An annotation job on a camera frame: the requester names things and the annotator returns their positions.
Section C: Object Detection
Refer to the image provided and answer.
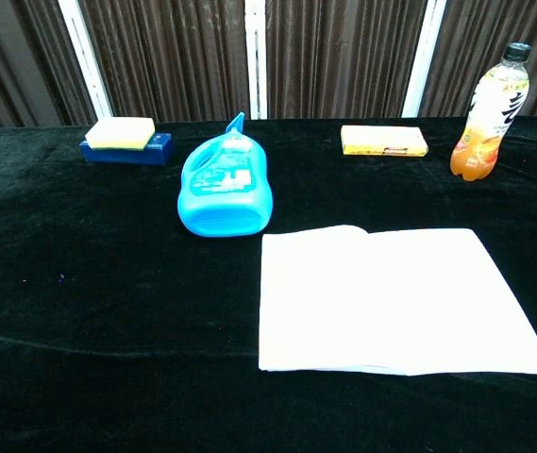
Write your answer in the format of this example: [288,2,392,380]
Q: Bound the yellow sponge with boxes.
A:
[84,116,157,152]

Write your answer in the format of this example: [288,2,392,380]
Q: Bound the white frame post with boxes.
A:
[57,0,114,120]
[401,0,448,119]
[243,0,269,121]

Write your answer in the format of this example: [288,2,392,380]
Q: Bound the white book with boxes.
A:
[258,225,537,378]

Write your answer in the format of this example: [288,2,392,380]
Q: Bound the blue detergent bottle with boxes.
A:
[176,111,275,238]

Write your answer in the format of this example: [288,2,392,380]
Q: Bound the dark blue box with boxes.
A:
[78,132,175,167]

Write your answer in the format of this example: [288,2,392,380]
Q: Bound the orange drink bottle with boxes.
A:
[449,42,533,183]

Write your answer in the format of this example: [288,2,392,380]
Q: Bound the brown curtain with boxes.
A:
[0,0,537,135]

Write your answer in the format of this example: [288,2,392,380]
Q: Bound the black velvet tablecloth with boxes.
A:
[0,115,537,453]

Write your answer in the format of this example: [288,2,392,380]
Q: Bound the yellow flat box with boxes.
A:
[340,125,429,158]

